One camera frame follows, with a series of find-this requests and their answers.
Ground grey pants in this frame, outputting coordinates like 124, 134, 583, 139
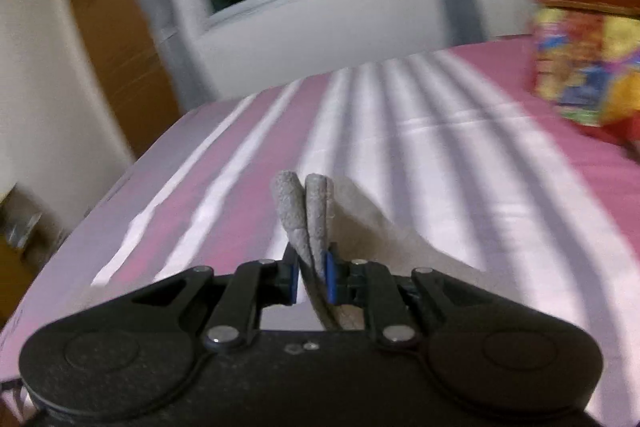
271, 171, 516, 331

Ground pink striped bed sheet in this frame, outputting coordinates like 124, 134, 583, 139
1, 38, 639, 426

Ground wooden door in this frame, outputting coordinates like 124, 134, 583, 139
70, 0, 181, 157

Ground wooden bedside cabinet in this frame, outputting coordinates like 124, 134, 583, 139
1, 184, 68, 327

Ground colourful folded blanket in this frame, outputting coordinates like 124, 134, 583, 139
532, 0, 639, 145

